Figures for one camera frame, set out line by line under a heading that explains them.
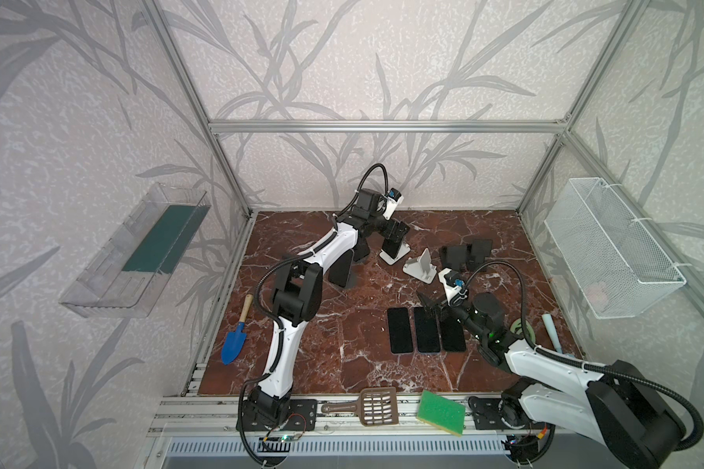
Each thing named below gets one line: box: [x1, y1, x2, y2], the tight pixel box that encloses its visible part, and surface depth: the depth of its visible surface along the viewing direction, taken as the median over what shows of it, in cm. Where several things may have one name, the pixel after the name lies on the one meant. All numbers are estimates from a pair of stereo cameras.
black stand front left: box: [466, 239, 493, 271], surface depth 101 cm
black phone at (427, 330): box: [414, 306, 441, 353], surface depth 88 cm
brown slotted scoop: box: [320, 386, 399, 427], surface depth 77 cm
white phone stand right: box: [402, 248, 438, 285], surface depth 101 cm
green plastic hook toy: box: [509, 317, 536, 344], surface depth 90 cm
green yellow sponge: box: [416, 389, 466, 437], surface depth 74 cm
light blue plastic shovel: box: [541, 312, 563, 354], surface depth 88 cm
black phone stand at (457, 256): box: [440, 243, 474, 271], surface depth 101 cm
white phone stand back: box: [379, 242, 411, 265], surface depth 107 cm
